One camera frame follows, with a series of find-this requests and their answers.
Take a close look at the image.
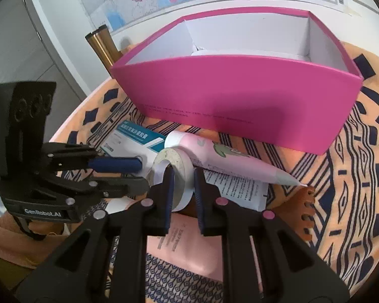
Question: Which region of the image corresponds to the gold metal thermos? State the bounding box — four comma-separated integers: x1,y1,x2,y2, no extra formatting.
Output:
85,24,124,70

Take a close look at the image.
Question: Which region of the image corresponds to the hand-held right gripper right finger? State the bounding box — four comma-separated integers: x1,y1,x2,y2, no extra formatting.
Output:
193,167,351,303

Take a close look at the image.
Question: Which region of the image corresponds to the plain pink cosmetic tube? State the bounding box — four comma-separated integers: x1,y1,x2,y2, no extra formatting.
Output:
145,214,263,283

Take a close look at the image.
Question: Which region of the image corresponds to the grey door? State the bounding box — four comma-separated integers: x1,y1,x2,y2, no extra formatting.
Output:
0,0,89,102

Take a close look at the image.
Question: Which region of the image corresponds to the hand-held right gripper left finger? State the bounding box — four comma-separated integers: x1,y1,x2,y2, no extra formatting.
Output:
16,166,177,303

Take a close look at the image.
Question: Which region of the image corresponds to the white tape roll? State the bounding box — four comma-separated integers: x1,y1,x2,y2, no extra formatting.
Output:
145,147,196,212

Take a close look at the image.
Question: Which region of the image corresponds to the brown comb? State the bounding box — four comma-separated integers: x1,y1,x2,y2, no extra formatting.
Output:
287,186,316,242

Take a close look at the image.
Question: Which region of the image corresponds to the white printed tube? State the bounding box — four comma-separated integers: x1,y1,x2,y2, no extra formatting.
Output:
204,169,269,212

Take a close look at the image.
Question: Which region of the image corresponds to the blue patterned cloth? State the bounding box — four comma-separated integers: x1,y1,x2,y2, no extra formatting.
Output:
106,237,225,303

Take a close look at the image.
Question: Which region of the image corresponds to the person's left forearm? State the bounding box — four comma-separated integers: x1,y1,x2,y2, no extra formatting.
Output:
0,208,70,269

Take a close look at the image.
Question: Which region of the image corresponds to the white and teal medicine box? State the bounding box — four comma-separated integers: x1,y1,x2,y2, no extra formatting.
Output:
99,120,167,168

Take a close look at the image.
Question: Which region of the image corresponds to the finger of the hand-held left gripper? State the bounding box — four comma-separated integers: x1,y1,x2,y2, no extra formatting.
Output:
42,142,143,175
41,175,150,206

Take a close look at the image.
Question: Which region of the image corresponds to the pink tube with green print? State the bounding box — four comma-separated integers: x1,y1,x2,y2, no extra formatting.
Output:
164,130,307,187

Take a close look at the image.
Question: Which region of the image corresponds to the pink cardboard box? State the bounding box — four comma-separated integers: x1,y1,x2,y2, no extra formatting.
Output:
110,6,364,156

